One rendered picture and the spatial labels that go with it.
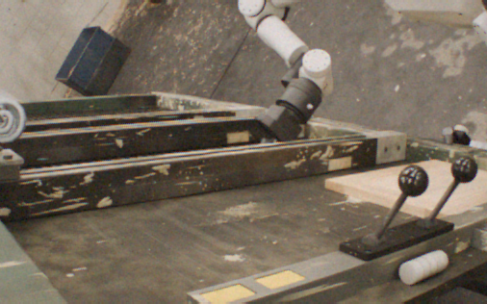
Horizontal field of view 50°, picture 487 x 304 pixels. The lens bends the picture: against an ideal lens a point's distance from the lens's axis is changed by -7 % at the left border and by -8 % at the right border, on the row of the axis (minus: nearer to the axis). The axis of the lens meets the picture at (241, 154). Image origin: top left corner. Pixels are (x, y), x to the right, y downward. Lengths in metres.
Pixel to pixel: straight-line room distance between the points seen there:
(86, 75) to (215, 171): 4.30
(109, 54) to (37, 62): 1.13
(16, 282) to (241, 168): 0.74
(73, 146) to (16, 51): 4.86
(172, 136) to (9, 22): 4.81
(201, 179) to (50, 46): 5.31
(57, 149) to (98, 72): 4.03
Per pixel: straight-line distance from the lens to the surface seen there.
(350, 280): 0.67
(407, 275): 0.72
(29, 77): 6.27
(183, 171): 1.06
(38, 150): 1.36
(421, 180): 0.65
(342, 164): 1.34
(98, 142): 1.41
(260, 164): 1.17
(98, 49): 5.39
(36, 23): 6.26
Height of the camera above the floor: 2.07
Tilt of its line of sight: 37 degrees down
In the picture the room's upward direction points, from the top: 56 degrees counter-clockwise
